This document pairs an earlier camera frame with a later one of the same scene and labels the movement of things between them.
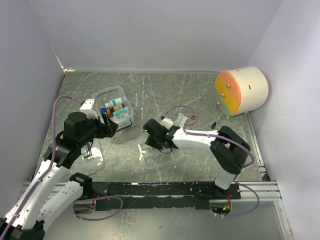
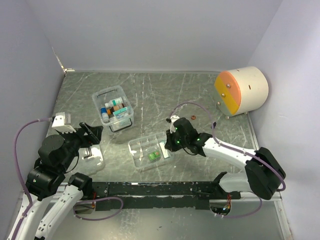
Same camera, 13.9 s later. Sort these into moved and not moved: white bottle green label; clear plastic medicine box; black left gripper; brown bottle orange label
Moved: black left gripper
Not moved: brown bottle orange label; clear plastic medicine box; white bottle green label
